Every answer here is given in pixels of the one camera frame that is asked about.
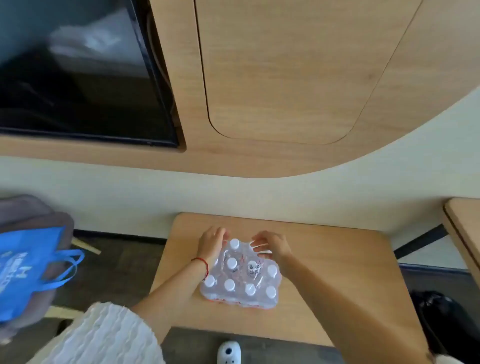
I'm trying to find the white left slipper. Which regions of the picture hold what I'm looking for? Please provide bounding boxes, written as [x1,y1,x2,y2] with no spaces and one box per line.
[217,340,243,364]

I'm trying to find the grey chair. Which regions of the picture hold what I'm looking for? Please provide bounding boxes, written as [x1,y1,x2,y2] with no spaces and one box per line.
[0,194,76,344]

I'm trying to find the person's left forearm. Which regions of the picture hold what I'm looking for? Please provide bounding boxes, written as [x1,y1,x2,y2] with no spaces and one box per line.
[131,258,211,344]

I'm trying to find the wooden wall panel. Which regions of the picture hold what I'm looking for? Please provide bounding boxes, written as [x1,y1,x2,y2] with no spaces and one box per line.
[0,0,480,179]

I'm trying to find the black television screen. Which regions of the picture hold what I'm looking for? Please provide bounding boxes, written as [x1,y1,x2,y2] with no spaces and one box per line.
[0,0,181,148]

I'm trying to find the red string bracelet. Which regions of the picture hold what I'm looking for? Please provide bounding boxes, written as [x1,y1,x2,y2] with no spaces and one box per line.
[191,257,210,282]

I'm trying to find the long wooden table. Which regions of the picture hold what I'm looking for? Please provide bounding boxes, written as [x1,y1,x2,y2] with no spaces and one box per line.
[442,197,480,290]

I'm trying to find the white textured top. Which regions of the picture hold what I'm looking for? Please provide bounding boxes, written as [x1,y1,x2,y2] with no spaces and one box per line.
[28,302,466,364]

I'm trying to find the person's right hand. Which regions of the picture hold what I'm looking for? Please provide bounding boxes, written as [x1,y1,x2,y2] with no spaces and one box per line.
[250,230,293,267]

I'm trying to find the light wooden chair leg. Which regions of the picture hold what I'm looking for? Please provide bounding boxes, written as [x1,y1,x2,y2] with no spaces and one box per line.
[44,305,85,320]
[71,236,102,256]

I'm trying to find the person's right forearm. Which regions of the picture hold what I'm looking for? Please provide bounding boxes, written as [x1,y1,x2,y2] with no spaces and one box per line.
[279,254,432,364]

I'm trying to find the small wooden table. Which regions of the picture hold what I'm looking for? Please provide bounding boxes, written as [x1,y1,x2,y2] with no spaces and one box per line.
[149,212,428,353]

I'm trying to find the blue tote bag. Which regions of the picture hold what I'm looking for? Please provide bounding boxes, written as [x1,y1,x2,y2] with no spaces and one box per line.
[0,226,86,323]

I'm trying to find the shrink-wrapped pack of water bottles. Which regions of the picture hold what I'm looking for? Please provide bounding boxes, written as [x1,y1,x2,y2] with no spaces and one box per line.
[199,238,283,310]

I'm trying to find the black plastic bag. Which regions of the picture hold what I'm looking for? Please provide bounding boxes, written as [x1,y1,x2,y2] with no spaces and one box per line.
[410,290,480,364]

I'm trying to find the person's left hand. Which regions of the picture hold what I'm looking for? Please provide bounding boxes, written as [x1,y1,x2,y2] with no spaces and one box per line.
[196,226,230,269]

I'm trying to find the black slanted table leg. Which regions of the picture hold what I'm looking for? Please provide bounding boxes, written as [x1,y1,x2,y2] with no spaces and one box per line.
[393,224,449,260]

